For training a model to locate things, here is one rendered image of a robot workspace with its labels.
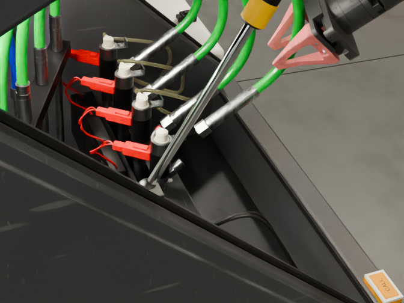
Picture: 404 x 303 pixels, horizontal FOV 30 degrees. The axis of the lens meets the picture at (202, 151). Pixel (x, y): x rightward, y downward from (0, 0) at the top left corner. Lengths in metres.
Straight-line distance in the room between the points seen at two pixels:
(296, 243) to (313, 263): 0.05
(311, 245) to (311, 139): 1.72
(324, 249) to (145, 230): 0.58
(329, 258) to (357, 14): 0.37
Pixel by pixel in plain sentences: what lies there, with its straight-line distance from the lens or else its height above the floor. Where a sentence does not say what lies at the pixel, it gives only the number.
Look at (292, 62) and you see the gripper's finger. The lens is 0.97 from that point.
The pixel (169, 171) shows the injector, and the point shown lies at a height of 1.04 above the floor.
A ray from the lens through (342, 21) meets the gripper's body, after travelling 0.94.
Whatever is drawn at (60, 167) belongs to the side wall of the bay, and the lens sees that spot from 0.50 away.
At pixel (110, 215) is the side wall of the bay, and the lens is 0.54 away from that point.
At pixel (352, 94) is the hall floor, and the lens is 3.15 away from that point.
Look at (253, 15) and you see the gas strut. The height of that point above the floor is 1.46.
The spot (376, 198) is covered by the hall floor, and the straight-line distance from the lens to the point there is 2.67.
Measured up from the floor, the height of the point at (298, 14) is 1.26.
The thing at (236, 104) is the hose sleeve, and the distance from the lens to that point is 0.99.
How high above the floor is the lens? 1.71
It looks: 39 degrees down
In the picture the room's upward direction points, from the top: 6 degrees clockwise
